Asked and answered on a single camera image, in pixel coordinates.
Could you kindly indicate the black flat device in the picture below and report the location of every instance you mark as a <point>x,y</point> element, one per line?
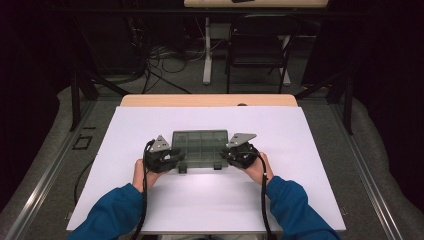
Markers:
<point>242,1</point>

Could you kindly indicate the person's left hand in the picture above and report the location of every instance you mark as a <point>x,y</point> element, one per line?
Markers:
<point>140,176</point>

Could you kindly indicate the white-legged wooden desk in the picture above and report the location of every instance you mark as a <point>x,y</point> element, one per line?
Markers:
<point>207,60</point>

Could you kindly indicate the black folding chair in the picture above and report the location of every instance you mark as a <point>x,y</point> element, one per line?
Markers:
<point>256,36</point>

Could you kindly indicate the person's right hand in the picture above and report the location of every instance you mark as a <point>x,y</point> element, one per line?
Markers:
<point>261,171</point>

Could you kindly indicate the aluminium floor rail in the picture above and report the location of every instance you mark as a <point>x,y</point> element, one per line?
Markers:
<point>43,180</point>
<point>366,180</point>

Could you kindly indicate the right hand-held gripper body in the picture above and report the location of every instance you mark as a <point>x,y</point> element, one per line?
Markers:
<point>243,156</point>

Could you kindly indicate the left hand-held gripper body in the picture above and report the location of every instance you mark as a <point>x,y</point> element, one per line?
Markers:
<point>158,160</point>

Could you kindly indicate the grey plastic compartment box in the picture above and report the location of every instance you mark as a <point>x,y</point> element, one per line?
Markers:
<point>200,148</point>

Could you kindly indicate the wooden table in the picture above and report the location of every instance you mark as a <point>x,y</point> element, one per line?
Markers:
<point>206,100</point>

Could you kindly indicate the white table board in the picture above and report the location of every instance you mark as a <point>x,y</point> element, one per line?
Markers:
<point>133,126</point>

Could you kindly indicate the black horizontal bar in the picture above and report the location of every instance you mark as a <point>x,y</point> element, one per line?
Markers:
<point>133,11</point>

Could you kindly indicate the black metal stand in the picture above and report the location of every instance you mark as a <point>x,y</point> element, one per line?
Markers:
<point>75,100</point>
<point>348,100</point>

